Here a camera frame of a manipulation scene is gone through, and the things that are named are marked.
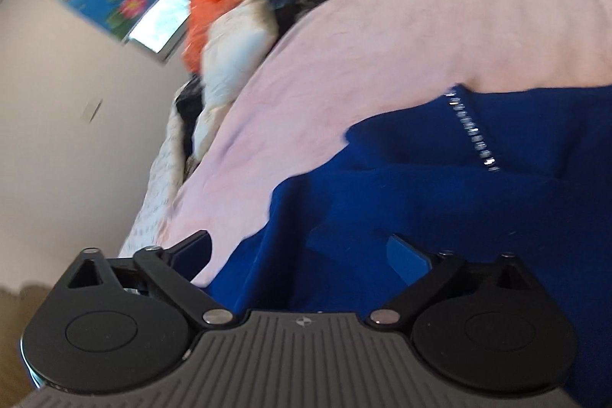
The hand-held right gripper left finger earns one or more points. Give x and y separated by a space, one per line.
193 248

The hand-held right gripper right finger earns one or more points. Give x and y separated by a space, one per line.
406 260

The dark blue small garment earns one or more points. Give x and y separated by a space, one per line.
430 197

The white patterned bedsheet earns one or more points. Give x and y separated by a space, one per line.
153 193

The black garment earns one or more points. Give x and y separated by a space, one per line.
191 111

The white puffer jacket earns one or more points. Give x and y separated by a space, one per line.
234 49

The pink blanket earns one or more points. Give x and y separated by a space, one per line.
382 54

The orange jacket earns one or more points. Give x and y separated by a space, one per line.
205 21

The window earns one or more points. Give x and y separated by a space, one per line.
167 13

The white wall switch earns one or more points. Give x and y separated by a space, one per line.
92 110

